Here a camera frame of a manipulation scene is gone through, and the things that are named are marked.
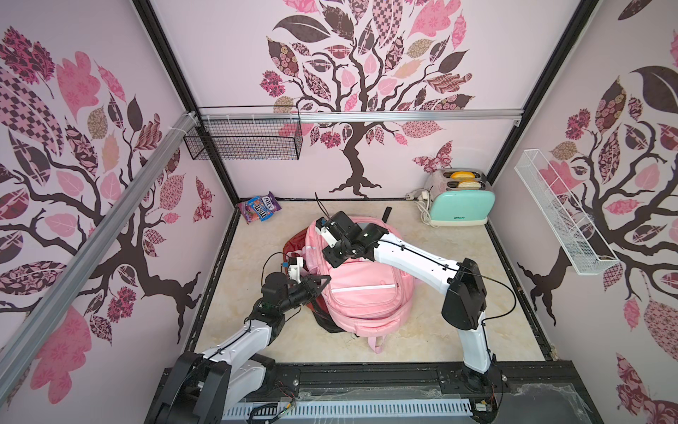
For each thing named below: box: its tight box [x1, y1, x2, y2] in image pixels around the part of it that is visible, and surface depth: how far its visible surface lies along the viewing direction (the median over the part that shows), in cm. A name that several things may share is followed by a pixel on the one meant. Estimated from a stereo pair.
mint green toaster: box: [428, 167, 497, 227], surface depth 107 cm
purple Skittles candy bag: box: [261, 190, 282, 213], surface depth 120 cm
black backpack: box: [309, 305, 346, 334], surface depth 83 cm
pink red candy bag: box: [237, 201, 254, 225], surface depth 116 cm
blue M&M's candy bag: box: [244, 196, 274, 222], surface depth 116 cm
